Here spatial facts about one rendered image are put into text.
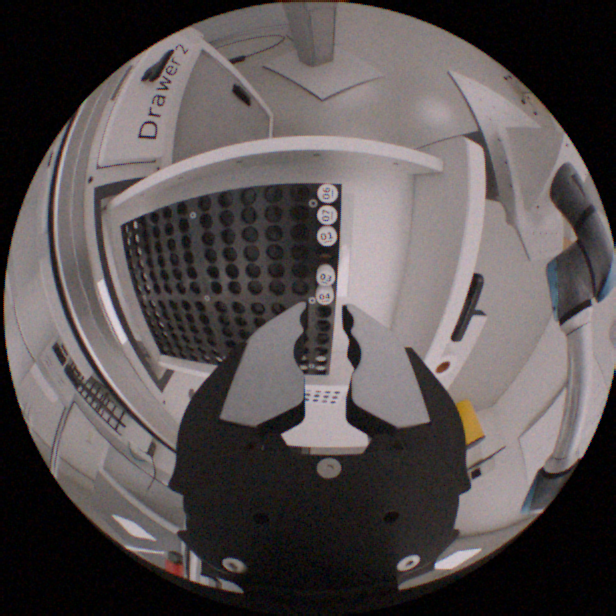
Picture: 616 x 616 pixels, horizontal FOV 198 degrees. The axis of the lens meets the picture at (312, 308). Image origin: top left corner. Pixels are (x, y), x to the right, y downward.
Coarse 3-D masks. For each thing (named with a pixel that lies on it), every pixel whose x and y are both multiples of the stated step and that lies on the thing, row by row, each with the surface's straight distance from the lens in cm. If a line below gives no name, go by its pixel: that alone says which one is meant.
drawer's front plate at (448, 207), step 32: (448, 160) 17; (480, 160) 16; (416, 192) 22; (448, 192) 17; (480, 192) 15; (416, 224) 21; (448, 224) 16; (480, 224) 15; (416, 256) 21; (448, 256) 16; (416, 288) 21; (448, 288) 16; (416, 320) 20; (448, 320) 17; (416, 352) 20
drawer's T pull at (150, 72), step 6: (168, 54) 34; (162, 60) 32; (168, 60) 33; (156, 66) 32; (162, 66) 31; (150, 72) 32; (156, 72) 30; (144, 78) 33; (150, 78) 30; (156, 78) 30
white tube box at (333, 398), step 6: (306, 390) 42; (306, 396) 44; (312, 396) 43; (318, 396) 44; (324, 396) 44; (330, 396) 43; (336, 396) 45; (342, 396) 44; (306, 402) 46; (312, 402) 45; (318, 402) 45; (324, 402) 46; (330, 402) 46; (336, 402) 45
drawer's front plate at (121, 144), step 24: (168, 48) 41; (192, 48) 47; (144, 72) 35; (120, 96) 31; (144, 96) 32; (168, 96) 36; (120, 120) 29; (144, 120) 31; (120, 144) 27; (144, 144) 30
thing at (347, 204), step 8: (344, 192) 19; (352, 192) 19; (344, 200) 19; (352, 200) 19; (344, 208) 19; (352, 208) 19; (344, 216) 19; (352, 216) 20; (344, 224) 19; (352, 224) 20; (344, 232) 20; (344, 240) 20; (344, 248) 20; (344, 256) 20; (344, 264) 20; (344, 272) 21; (344, 280) 21; (344, 288) 21; (344, 296) 22
